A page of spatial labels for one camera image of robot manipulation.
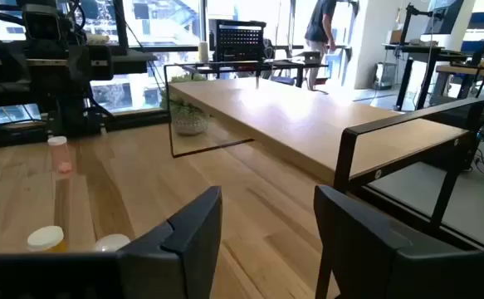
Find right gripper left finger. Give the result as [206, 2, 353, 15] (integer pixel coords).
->
[116, 185, 225, 299]

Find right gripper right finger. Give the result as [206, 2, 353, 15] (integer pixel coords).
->
[313, 184, 423, 299]

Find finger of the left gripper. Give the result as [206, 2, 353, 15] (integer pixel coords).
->
[69, 44, 115, 82]
[0, 41, 26, 86]

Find white opaque pill bottle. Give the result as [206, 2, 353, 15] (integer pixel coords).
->
[93, 233, 131, 253]

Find pink pill bottle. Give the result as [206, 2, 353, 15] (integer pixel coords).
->
[46, 135, 76, 178]

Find orange pill bottle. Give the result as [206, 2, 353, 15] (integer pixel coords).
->
[26, 225, 69, 253]

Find green potted plant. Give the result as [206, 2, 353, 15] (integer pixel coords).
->
[160, 73, 212, 137]

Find black perforated panel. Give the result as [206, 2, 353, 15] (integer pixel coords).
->
[208, 18, 267, 63]

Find black office desk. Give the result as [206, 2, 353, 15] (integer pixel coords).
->
[382, 41, 471, 112]
[181, 57, 330, 88]

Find wooden workbench metal legs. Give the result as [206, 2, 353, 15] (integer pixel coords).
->
[434, 61, 484, 100]

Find person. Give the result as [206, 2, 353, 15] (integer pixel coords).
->
[303, 0, 339, 92]

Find black computer monitor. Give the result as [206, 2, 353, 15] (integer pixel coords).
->
[423, 0, 466, 37]

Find wooden shelf black metal frame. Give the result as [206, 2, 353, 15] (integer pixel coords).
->
[163, 61, 484, 236]

